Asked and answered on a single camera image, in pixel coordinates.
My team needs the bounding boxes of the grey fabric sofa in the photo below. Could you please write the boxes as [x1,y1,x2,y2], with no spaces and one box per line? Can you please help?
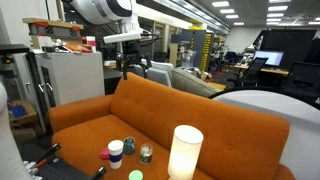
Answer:
[171,67,223,98]

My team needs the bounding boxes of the white round pod chair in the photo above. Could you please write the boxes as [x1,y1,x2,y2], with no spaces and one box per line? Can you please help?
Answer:
[209,86,320,180]

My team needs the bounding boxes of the black flat panel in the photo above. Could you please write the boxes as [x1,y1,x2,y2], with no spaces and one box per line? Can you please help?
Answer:
[0,43,31,56]

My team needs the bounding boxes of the white cup purple band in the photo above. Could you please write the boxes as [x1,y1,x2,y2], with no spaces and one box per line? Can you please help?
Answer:
[107,139,125,170]

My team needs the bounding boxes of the white metal cabinet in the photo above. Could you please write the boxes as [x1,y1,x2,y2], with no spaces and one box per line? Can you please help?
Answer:
[34,51,106,111]

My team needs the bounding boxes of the dark cabinet yellow labels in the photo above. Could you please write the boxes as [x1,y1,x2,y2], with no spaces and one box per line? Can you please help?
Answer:
[181,29,215,73]

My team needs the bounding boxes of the black orange bar clamp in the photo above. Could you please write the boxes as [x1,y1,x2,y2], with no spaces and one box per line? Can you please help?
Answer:
[89,165,108,180]
[34,142,63,168]

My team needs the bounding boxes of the open cardboard box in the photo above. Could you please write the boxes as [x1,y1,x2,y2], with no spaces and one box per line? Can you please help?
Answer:
[7,99,38,127]

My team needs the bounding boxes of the clear glass container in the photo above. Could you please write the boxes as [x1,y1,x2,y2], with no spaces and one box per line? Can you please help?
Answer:
[139,143,154,165]

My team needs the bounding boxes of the red white small box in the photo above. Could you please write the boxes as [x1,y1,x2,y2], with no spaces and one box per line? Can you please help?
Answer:
[85,35,98,53]

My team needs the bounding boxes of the black mesh office chair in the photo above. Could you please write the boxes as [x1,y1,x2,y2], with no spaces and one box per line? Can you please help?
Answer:
[228,57,269,88]
[281,60,320,98]

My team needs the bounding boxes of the pink round lid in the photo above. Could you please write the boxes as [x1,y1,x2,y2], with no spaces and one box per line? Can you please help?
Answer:
[99,146,110,160]

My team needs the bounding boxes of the green round lid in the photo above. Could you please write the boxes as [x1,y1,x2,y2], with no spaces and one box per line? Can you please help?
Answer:
[128,169,144,180]

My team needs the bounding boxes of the white cylinder table lamp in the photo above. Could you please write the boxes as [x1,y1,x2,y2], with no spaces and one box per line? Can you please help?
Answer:
[167,124,204,180]

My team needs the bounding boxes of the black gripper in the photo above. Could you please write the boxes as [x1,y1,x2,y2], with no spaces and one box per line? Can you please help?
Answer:
[121,41,149,81]

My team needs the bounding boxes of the lit computer monitor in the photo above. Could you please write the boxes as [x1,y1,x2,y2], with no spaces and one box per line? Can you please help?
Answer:
[253,49,285,67]

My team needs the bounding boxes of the wooden office desk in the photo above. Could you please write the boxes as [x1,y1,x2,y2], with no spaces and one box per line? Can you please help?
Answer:
[233,64,290,76]

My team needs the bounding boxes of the teal ceramic mug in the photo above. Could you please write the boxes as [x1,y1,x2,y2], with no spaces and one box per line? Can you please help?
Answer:
[123,136,136,155]

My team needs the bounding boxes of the light grey armchair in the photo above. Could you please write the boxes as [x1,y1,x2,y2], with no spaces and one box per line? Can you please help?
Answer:
[128,60,175,88]

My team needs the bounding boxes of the orange fabric sofa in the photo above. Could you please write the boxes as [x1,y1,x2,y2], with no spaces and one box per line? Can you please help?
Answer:
[48,72,296,180]

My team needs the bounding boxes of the wooden rack with grey crate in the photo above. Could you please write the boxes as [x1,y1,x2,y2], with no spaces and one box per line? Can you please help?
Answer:
[22,17,85,51]

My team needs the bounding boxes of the black perforated robot table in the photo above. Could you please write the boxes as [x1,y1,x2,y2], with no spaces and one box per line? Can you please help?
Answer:
[23,156,108,180]

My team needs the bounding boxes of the black partition wall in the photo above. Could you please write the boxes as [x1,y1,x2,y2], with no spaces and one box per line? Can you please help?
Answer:
[259,28,318,71]

